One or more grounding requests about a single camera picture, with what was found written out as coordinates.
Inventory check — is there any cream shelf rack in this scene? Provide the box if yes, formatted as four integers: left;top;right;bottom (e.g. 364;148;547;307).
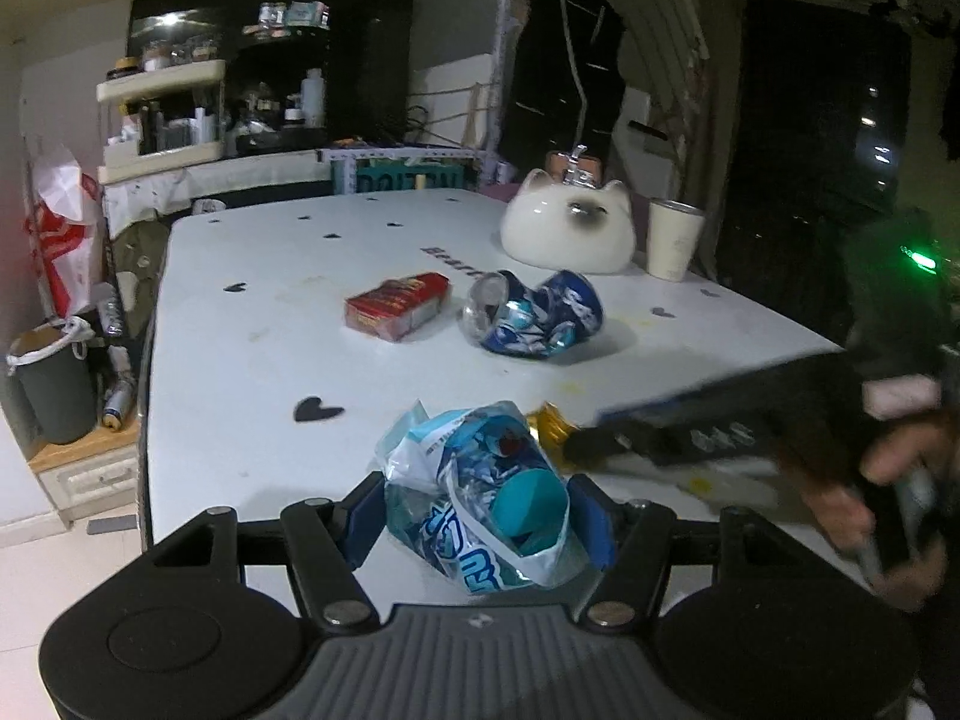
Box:
95;58;230;185

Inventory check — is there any silver spray can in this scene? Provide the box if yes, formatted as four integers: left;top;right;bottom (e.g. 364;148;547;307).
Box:
100;379;137;433

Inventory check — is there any white drawer cabinet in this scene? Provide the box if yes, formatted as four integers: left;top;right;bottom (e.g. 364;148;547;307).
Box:
33;420;152;527

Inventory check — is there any person's right hand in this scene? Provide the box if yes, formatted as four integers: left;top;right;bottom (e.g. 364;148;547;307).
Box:
808;376;960;612

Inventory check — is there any white cup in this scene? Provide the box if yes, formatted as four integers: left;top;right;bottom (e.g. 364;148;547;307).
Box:
646;198;708;283

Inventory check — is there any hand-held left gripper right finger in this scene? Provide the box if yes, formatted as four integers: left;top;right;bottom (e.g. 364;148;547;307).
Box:
566;472;803;628

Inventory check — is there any dark olive bag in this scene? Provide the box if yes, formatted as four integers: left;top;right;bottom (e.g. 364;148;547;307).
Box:
105;219;172;340

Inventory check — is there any crushed blue can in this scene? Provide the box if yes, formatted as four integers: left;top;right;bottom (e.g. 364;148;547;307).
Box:
461;268;605;366

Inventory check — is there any clear water bottle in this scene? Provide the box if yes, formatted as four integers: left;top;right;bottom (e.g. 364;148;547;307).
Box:
96;283;125;340

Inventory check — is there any white cat-shaped ceramic jar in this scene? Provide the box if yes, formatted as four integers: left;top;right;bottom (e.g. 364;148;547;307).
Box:
499;169;635;275

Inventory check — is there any teal box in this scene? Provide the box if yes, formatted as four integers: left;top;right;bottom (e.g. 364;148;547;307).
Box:
352;160;471;197

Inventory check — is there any white plastic bottle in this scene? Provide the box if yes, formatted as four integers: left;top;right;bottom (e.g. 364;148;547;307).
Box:
301;68;328;129

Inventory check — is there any teal plastic cup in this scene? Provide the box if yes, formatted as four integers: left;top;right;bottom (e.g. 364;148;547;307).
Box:
491;465;569;552

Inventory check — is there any grey floor mat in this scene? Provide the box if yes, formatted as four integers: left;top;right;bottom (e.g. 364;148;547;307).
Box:
84;513;141;538

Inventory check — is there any red white plastic bag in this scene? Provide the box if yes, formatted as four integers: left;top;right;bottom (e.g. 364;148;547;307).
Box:
28;142;107;317

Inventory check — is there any white heart print table cover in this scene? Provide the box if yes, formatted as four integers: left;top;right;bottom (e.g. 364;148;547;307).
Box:
139;187;890;620

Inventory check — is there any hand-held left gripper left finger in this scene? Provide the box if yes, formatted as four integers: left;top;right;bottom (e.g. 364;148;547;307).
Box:
142;471;388;629

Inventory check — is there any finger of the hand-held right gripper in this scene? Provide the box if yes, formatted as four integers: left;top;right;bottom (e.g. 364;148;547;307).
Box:
596;364;796;425
562;405;788;466

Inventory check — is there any blue white snack bag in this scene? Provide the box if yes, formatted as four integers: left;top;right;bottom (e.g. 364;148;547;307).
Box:
375;401;595;599

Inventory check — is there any black hanging jacket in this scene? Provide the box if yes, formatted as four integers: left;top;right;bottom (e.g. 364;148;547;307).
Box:
497;0;628;175

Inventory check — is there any grey bucket with white liner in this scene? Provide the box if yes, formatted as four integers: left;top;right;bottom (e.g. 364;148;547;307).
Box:
6;317;100;446

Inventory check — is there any gold foil wrapper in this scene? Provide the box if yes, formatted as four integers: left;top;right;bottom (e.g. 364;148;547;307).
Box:
525;401;584;458

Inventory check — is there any dark window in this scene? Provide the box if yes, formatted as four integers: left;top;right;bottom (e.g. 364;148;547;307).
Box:
718;0;914;325

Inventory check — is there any red box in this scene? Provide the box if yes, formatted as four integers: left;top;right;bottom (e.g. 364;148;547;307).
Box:
344;273;452;344

